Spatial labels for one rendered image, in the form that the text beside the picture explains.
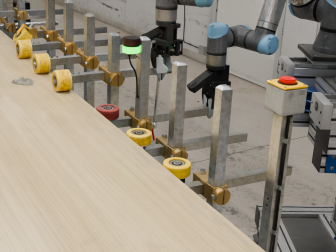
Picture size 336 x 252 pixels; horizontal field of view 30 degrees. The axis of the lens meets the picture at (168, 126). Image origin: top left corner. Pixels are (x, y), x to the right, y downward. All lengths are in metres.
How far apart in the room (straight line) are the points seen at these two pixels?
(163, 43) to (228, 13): 3.84
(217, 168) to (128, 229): 0.43
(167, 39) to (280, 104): 0.78
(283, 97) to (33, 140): 0.82
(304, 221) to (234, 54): 3.14
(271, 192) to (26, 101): 1.04
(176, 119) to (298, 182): 2.03
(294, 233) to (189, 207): 1.40
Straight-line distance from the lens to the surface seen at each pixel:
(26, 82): 2.47
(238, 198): 3.62
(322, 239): 2.91
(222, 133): 1.76
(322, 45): 2.63
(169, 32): 2.15
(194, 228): 1.47
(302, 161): 4.20
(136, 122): 2.21
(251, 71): 5.77
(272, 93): 1.50
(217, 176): 1.81
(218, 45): 2.31
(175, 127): 1.97
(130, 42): 2.09
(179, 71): 1.92
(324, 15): 2.62
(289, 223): 2.99
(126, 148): 1.88
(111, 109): 2.18
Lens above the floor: 1.64
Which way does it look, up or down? 21 degrees down
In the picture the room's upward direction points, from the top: 3 degrees clockwise
